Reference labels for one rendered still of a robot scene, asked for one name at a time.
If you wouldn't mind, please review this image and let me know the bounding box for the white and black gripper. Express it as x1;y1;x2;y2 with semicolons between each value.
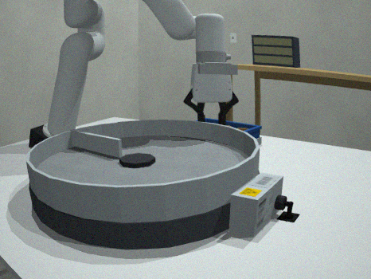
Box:
184;62;239;126

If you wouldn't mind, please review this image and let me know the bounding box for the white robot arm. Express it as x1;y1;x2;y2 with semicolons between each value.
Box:
43;0;238;138

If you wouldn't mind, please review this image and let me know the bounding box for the blue crate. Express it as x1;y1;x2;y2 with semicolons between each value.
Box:
205;118;262;139

